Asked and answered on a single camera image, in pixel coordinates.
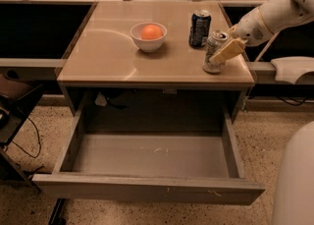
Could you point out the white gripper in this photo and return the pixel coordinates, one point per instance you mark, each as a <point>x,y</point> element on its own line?
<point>251,31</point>

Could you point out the silver green 7up can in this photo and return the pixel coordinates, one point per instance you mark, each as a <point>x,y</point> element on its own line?
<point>214,41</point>

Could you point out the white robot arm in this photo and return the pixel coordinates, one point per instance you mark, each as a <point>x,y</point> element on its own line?
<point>294,196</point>

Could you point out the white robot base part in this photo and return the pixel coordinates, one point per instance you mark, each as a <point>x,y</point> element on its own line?
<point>291,69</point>

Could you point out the blue pepsi can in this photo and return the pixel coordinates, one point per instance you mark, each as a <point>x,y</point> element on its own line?
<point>199,30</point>

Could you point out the grey cabinet with tan top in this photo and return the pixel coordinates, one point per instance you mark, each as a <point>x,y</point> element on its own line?
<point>106,56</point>

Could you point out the open grey top drawer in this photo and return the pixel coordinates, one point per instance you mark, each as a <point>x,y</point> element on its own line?
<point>152,146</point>

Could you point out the white stick with tip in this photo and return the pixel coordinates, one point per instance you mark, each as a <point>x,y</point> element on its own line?
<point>265,48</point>

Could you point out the orange fruit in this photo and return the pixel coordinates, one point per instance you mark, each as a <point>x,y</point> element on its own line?
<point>151,32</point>

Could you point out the white ceramic bowl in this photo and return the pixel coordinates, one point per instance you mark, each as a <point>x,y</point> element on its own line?
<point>147,45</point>

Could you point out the white paper tag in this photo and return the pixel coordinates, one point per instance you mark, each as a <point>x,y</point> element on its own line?
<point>100,100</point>

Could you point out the dark stand at left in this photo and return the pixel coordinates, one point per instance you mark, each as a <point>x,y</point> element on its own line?
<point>17,100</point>

